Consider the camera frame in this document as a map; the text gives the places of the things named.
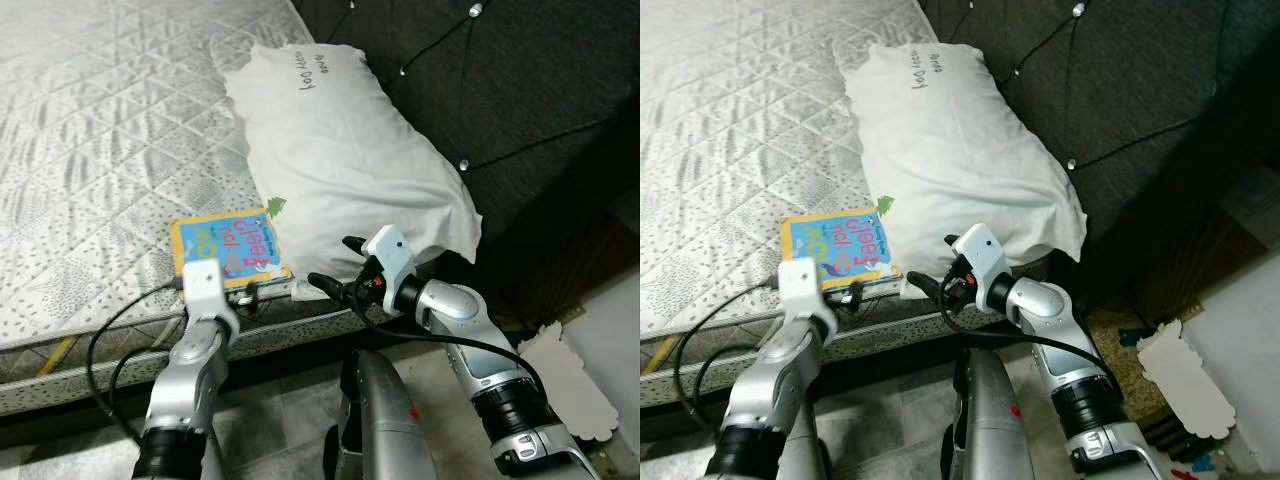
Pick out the colourful children's book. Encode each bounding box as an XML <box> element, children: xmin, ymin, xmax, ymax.
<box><xmin>780</xmin><ymin>207</ymin><xmax>901</xmax><ymax>293</ymax></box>
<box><xmin>168</xmin><ymin>207</ymin><xmax>294</xmax><ymax>291</ymax></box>

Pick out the white pillow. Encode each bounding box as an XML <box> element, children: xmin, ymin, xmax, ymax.
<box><xmin>222</xmin><ymin>43</ymin><xmax>483</xmax><ymax>301</ymax></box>
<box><xmin>845</xmin><ymin>43</ymin><xmax>1089</xmax><ymax>299</ymax></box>

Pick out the grey patterned bed base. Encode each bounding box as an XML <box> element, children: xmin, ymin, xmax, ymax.
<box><xmin>640</xmin><ymin>300</ymin><xmax>1001</xmax><ymax>409</ymax></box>
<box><xmin>0</xmin><ymin>300</ymin><xmax>401</xmax><ymax>416</ymax></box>

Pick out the white quilted mattress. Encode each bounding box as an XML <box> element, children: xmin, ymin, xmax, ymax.
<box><xmin>0</xmin><ymin>0</ymin><xmax>401</xmax><ymax>346</ymax></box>
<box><xmin>640</xmin><ymin>0</ymin><xmax>1001</xmax><ymax>346</ymax></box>

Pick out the flat brown cardboard carton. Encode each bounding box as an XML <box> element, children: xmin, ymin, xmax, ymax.
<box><xmin>1120</xmin><ymin>195</ymin><xmax>1261</xmax><ymax>321</ymax></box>
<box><xmin>480</xmin><ymin>215</ymin><xmax>640</xmax><ymax>331</ymax></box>

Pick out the white scalloped sheet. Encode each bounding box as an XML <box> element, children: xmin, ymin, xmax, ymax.
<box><xmin>1135</xmin><ymin>318</ymin><xmax>1241</xmax><ymax>441</ymax></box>
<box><xmin>518</xmin><ymin>320</ymin><xmax>621</xmax><ymax>441</ymax></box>

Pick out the dark tufted headboard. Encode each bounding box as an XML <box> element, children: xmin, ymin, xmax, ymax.
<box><xmin>915</xmin><ymin>0</ymin><xmax>1280</xmax><ymax>311</ymax></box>
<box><xmin>290</xmin><ymin>0</ymin><xmax>640</xmax><ymax>331</ymax></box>

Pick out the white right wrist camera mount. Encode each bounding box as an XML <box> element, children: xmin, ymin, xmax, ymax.
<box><xmin>950</xmin><ymin>224</ymin><xmax>1011</xmax><ymax>291</ymax></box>
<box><xmin>362</xmin><ymin>226</ymin><xmax>416</xmax><ymax>291</ymax></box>

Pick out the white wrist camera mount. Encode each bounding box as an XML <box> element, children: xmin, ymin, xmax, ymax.
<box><xmin>362</xmin><ymin>226</ymin><xmax>416</xmax><ymax>291</ymax></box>
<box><xmin>182</xmin><ymin>260</ymin><xmax>233</xmax><ymax>321</ymax></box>
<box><xmin>950</xmin><ymin>224</ymin><xmax>1011</xmax><ymax>291</ymax></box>
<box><xmin>780</xmin><ymin>258</ymin><xmax>831</xmax><ymax>321</ymax></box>

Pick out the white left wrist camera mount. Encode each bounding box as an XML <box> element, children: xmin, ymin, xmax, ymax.
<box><xmin>780</xmin><ymin>258</ymin><xmax>831</xmax><ymax>321</ymax></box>
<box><xmin>182</xmin><ymin>260</ymin><xmax>233</xmax><ymax>321</ymax></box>

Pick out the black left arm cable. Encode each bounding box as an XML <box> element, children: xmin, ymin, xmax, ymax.
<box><xmin>675</xmin><ymin>280</ymin><xmax>791</xmax><ymax>441</ymax></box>
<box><xmin>88</xmin><ymin>280</ymin><xmax>191</xmax><ymax>441</ymax></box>

